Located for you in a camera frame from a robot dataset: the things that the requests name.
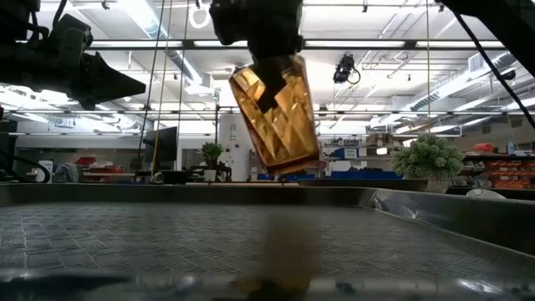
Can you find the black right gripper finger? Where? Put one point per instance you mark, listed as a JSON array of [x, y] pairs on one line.
[[271, 83]]

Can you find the small plant in white pot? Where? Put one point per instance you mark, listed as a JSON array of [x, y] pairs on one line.
[[212, 156]]

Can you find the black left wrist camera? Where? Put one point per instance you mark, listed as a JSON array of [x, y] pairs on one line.
[[71, 35]]

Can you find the row of blue bins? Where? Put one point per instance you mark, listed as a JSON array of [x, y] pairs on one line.
[[368, 174]]

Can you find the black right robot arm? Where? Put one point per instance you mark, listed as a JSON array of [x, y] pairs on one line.
[[501, 25]]

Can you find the black overhead camera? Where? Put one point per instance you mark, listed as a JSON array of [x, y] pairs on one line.
[[344, 69]]

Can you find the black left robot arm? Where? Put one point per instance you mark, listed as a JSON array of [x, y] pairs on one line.
[[16, 37]]

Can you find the shelf with red bins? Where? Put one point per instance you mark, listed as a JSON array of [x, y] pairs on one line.
[[505, 169]]

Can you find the black aluminium rig frame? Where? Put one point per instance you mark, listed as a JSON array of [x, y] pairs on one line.
[[355, 44]]

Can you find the round green potted plant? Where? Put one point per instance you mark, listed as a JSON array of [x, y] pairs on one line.
[[428, 159]]

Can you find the black computer monitor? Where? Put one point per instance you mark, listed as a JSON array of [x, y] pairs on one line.
[[162, 145]]

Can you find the black rectangular serving tray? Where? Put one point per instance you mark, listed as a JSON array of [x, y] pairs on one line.
[[167, 234]]

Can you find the white rounded object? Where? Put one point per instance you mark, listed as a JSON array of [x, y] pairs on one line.
[[485, 193]]

